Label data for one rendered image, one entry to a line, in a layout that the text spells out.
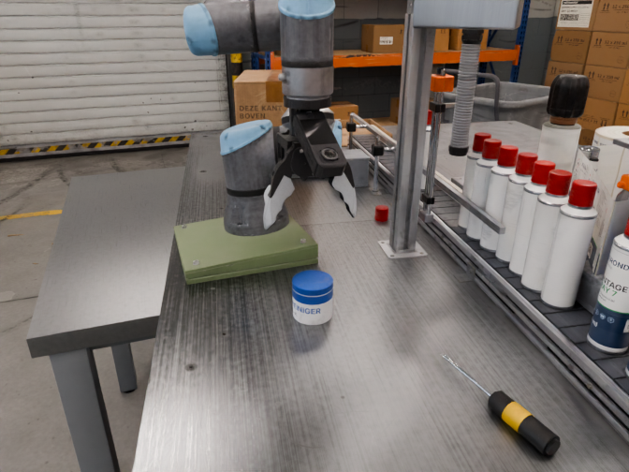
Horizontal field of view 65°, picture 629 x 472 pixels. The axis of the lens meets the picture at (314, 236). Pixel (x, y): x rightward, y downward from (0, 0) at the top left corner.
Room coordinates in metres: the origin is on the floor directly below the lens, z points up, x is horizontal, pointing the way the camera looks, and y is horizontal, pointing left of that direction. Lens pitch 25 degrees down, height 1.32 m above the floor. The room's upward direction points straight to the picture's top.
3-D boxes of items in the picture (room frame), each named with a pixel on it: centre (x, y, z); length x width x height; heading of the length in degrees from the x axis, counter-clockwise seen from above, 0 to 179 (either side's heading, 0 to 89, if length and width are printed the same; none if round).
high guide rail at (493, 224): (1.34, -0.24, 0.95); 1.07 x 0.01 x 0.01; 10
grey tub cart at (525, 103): (3.49, -1.29, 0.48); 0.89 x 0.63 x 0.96; 128
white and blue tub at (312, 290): (0.73, 0.00, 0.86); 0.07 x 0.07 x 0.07
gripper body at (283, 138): (0.76, 0.01, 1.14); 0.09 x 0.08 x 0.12; 19
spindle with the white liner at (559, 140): (1.19, -0.59, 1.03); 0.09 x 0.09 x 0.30
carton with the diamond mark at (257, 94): (1.67, 0.12, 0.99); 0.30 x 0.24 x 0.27; 1
